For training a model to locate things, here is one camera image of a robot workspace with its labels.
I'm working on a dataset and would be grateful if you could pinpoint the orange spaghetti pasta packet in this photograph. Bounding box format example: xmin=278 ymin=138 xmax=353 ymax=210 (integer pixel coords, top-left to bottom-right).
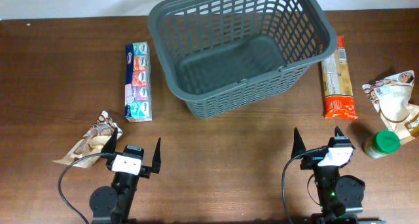
xmin=321 ymin=35 xmax=358 ymax=121

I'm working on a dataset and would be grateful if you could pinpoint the brown snack pouch left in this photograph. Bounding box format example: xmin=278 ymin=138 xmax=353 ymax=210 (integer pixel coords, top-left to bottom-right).
xmin=54 ymin=111 xmax=123 ymax=165

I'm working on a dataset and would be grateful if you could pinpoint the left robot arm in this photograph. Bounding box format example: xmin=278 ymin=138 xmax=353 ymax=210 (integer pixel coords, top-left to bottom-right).
xmin=89 ymin=132 xmax=161 ymax=223

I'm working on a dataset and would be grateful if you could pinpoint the green lidded jar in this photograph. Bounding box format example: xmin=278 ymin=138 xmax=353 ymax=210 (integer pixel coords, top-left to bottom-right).
xmin=363 ymin=130 xmax=401 ymax=159

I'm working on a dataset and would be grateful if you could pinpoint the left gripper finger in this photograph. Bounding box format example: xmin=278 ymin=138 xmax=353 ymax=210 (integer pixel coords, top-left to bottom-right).
xmin=151 ymin=138 xmax=162 ymax=174
xmin=101 ymin=128 xmax=118 ymax=154

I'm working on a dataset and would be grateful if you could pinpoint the grey plastic shopping basket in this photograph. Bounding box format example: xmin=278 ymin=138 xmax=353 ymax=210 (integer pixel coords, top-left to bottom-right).
xmin=147 ymin=0 xmax=337 ymax=118

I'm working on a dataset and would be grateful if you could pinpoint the white rice pouch right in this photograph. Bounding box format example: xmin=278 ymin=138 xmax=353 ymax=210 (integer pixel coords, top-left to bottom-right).
xmin=362 ymin=70 xmax=418 ymax=145

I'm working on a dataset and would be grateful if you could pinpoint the Kleenex tissue multipack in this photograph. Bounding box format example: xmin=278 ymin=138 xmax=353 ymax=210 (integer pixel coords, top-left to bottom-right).
xmin=124 ymin=42 xmax=152 ymax=122

